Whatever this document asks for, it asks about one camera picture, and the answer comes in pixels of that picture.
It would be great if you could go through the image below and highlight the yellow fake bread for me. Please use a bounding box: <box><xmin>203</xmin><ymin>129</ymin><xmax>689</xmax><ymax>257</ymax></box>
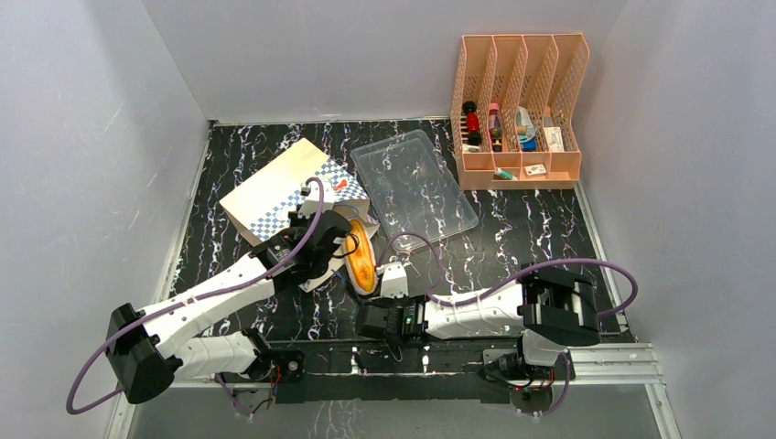
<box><xmin>344</xmin><ymin>219</ymin><xmax>378</xmax><ymax>295</ymax></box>

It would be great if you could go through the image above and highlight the checkered paper bread bag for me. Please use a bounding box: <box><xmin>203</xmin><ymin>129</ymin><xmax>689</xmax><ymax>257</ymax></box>
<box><xmin>221</xmin><ymin>139</ymin><xmax>379</xmax><ymax>296</ymax></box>

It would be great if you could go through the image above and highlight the clear plastic tray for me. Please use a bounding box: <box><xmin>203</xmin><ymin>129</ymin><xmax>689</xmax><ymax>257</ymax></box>
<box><xmin>350</xmin><ymin>130</ymin><xmax>479</xmax><ymax>252</ymax></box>

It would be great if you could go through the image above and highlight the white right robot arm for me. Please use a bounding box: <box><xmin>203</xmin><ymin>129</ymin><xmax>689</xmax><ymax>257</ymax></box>
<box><xmin>355</xmin><ymin>268</ymin><xmax>600</xmax><ymax>381</ymax></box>

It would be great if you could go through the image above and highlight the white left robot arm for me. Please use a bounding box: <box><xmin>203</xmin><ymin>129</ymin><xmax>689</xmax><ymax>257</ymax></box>
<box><xmin>105</xmin><ymin>210</ymin><xmax>352</xmax><ymax>404</ymax></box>

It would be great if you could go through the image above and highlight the green tipped tube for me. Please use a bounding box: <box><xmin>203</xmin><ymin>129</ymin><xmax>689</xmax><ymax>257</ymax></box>
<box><xmin>493</xmin><ymin>167</ymin><xmax>519</xmax><ymax>181</ymax></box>

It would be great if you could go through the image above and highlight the small white card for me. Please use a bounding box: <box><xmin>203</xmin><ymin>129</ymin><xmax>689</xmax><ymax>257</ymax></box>
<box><xmin>523</xmin><ymin>164</ymin><xmax>547</xmax><ymax>178</ymax></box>

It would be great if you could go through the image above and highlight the red black dumbbell toy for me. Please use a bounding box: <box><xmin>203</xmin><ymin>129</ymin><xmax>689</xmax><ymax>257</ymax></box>
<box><xmin>462</xmin><ymin>101</ymin><xmax>482</xmax><ymax>146</ymax></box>

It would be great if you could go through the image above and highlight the red pink bottle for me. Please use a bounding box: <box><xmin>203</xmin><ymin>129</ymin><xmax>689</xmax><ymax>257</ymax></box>
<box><xmin>488</xmin><ymin>102</ymin><xmax>503</xmax><ymax>153</ymax></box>

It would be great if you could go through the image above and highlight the peach desk file organizer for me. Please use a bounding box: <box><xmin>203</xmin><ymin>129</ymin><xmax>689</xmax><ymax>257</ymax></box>
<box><xmin>450</xmin><ymin>33</ymin><xmax>590</xmax><ymax>190</ymax></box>

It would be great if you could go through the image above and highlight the blue tape roll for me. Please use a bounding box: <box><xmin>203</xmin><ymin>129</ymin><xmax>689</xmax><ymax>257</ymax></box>
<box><xmin>515</xmin><ymin>106</ymin><xmax>537</xmax><ymax>152</ymax></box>

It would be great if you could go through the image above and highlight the white small box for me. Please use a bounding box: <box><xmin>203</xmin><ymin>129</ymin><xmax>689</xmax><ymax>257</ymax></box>
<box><xmin>543</xmin><ymin>106</ymin><xmax>565</xmax><ymax>153</ymax></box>

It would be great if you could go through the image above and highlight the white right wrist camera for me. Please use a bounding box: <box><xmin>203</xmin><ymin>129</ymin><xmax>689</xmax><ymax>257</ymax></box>
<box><xmin>376</xmin><ymin>262</ymin><xmax>409</xmax><ymax>299</ymax></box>

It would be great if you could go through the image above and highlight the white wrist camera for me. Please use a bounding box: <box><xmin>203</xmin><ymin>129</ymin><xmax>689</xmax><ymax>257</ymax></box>
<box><xmin>376</xmin><ymin>262</ymin><xmax>409</xmax><ymax>299</ymax></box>
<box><xmin>298</xmin><ymin>180</ymin><xmax>336</xmax><ymax>215</ymax></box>

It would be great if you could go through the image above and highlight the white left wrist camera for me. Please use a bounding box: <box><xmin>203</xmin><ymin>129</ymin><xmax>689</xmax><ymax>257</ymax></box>
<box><xmin>298</xmin><ymin>180</ymin><xmax>336</xmax><ymax>215</ymax></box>

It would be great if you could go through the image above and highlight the aluminium front rail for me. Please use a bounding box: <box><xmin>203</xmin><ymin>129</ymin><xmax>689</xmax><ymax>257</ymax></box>
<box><xmin>175</xmin><ymin>336</ymin><xmax>663</xmax><ymax>385</ymax></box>

